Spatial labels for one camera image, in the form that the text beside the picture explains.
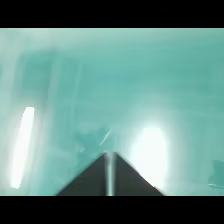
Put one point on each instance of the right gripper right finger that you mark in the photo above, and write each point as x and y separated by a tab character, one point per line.
130	181

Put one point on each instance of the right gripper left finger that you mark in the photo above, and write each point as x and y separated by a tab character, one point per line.
91	180

